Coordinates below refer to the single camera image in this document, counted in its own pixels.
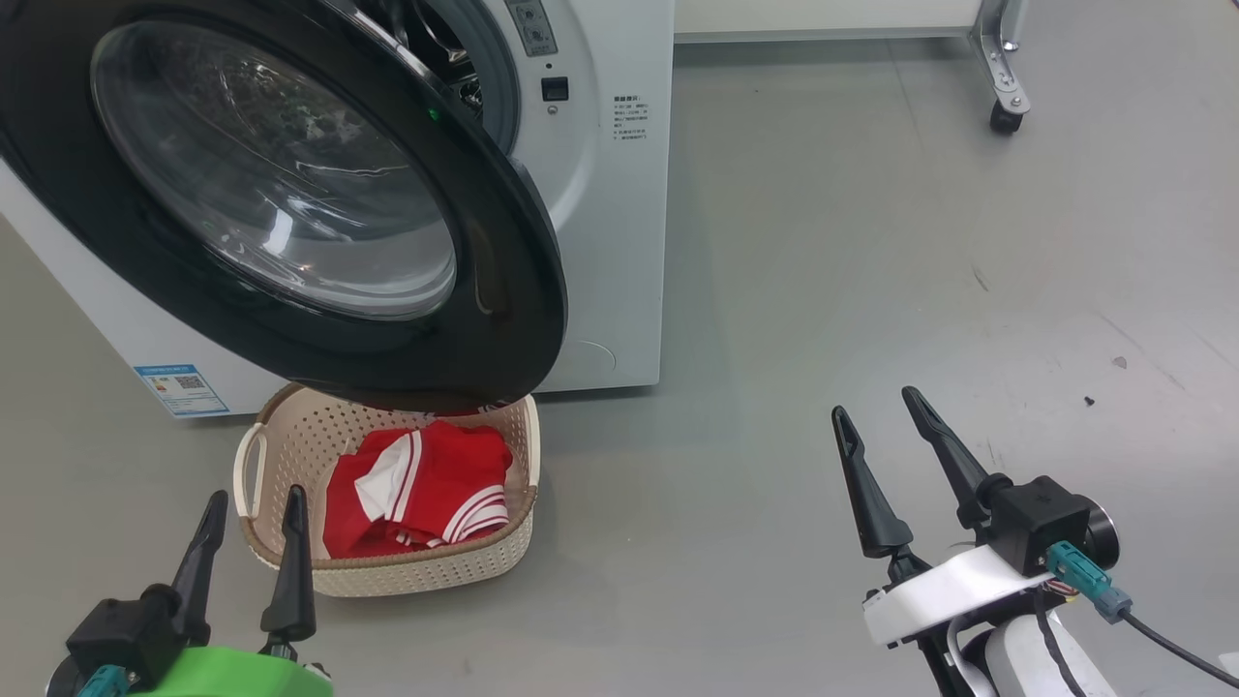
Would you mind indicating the red shirt with white collar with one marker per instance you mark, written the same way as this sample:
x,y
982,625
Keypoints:
x,y
455,465

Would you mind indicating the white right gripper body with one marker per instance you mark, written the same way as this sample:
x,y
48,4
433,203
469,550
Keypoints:
x,y
944,595

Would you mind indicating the black round glass washer door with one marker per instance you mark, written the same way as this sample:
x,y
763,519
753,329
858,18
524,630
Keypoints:
x,y
503,290

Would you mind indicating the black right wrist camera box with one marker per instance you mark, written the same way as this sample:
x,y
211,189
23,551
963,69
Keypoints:
x,y
1041,523

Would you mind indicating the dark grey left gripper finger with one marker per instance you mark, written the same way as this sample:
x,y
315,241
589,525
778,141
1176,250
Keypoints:
x,y
198,571
290,581

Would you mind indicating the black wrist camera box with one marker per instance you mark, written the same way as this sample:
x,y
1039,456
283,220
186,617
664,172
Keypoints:
x,y
1041,523
126,629

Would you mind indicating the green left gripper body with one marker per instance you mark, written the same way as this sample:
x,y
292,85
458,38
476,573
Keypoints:
x,y
242,673

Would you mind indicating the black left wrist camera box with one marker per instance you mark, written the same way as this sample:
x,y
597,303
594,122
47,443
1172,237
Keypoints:
x,y
126,629

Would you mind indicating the silver metal frame leg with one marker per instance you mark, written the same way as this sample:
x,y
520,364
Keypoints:
x,y
1002,58

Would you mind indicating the white front-load washing machine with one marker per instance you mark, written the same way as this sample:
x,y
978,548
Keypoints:
x,y
619,290

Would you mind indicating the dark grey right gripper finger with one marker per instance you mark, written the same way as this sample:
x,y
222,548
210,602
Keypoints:
x,y
953,460
871,494

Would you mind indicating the cream perforated laundry basket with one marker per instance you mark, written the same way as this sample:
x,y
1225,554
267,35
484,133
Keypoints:
x,y
436,571

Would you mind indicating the black text sticker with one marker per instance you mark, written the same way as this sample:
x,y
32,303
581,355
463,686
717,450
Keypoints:
x,y
630,118

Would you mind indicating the white panel on frame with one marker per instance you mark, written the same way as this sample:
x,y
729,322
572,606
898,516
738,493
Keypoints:
x,y
823,17

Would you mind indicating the black caster wheel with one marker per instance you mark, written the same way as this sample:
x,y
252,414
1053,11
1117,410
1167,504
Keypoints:
x,y
1007,118

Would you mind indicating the blue energy label sticker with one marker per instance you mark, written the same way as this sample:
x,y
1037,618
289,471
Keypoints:
x,y
182,390

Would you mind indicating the grey warning sticker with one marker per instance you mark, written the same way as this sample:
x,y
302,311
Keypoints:
x,y
532,27

